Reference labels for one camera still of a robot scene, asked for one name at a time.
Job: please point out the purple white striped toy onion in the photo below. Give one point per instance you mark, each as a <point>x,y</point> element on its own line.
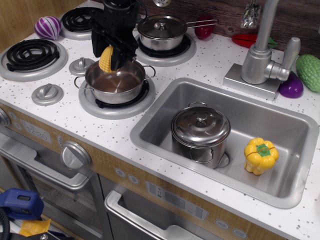
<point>48,27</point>

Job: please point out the lidded steel pot in sink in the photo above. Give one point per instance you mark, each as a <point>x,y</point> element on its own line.
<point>199,133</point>

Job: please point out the silver toy faucet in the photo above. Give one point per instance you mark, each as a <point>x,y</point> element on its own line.
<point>259,75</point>

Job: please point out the silver oven door handle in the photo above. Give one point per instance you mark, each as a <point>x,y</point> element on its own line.
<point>25,157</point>

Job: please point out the back right stove burner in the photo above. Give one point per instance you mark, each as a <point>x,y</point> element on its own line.
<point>166,58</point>

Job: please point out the silver dishwasher door handle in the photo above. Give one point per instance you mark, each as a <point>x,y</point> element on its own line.
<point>173,232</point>

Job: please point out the yellow toy bell pepper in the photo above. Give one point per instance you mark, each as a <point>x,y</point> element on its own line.
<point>260,156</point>

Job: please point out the hanging silver utensils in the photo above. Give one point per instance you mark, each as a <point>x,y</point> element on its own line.
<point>251,15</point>

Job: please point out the dark red toy vegetable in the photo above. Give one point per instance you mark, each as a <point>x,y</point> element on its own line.
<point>203,29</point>

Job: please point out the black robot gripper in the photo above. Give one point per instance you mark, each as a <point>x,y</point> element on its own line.
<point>115,27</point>

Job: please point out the steel saucepan with lid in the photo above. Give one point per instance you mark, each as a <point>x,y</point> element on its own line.
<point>164,32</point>

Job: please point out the purple toy eggplant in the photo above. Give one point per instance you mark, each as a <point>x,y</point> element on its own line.
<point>292,88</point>

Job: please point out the blue clamp tool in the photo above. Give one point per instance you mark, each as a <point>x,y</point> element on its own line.
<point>21,204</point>

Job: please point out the yellow toy corn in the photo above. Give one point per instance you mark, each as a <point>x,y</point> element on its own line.
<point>105,60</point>

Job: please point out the red toy chili pepper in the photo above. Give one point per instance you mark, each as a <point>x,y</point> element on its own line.
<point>248,39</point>

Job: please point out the large silver oven dial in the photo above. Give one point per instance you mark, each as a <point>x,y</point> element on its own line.
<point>74,156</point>

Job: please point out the back left black burner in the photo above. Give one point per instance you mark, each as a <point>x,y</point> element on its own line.
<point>75,24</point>

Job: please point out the small silver dial left edge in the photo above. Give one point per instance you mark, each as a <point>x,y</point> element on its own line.
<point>4,118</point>

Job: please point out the green bumpy toy gourd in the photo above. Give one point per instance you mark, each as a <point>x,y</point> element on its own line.
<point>308,70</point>

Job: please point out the front right stove burner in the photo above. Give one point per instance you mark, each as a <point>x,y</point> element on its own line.
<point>117,112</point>

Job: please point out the front left black burner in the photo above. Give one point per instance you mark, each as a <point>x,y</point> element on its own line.
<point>32,60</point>

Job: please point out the stove burner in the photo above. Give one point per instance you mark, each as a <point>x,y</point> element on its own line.
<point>166,58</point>
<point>117,112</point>

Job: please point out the silver stove knob front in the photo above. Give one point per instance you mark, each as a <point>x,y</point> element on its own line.
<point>47,95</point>

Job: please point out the open steel pot on stove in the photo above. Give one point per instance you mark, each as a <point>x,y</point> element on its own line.
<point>118,87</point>

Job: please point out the silver stove knob middle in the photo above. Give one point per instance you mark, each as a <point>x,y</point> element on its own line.
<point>80,66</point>

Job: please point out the yellow tape piece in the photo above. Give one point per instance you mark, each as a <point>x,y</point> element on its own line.
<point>33,227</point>

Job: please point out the black burner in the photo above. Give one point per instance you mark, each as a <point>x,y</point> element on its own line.
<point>32,60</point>
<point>75,24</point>

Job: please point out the silver stove knob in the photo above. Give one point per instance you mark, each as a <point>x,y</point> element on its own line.
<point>80,66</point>
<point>47,95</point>

